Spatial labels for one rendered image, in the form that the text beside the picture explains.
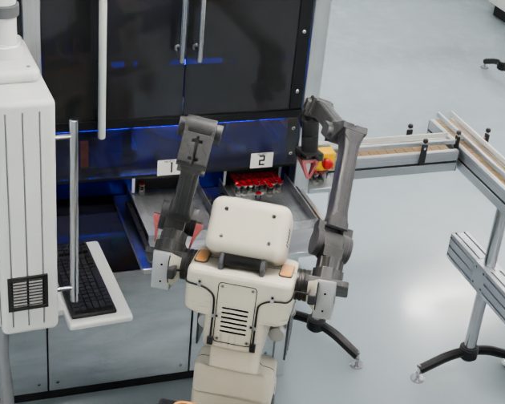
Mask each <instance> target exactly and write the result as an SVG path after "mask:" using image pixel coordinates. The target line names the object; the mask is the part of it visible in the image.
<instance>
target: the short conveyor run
mask: <svg viewBox="0 0 505 404"><path fill-rule="evenodd" d="M413 126H414V125H413V124H412V123H410V124H408V128H409V129H407V131H406V135H398V136H387V137H375V138H364V139H363V141H362V143H361V145H360V148H359V151H358V158H357V163H356V168H355V173H354V178H353V179H354V180H356V179H365V178H374V177H384V176H402V175H411V174H421V173H430V172H448V171H455V170H456V166H457V162H458V157H459V150H458V149H457V148H456V149H455V148H454V147H453V146H452V145H451V144H455V141H456V140H455V139H446V138H445V137H447V136H448V132H442V133H430V134H419V135H412V134H413V129H411V128H413ZM321 144H329V145H330V147H331V148H332V149H333V150H334V151H335V152H336V155H335V162H334V168H333V170H328V173H330V174H331V175H332V176H333V175H334V170H335V166H336V161H337V152H338V145H337V144H335V143H330V142H328V141H327V138H325V141H320V142H318V145H321Z"/></svg>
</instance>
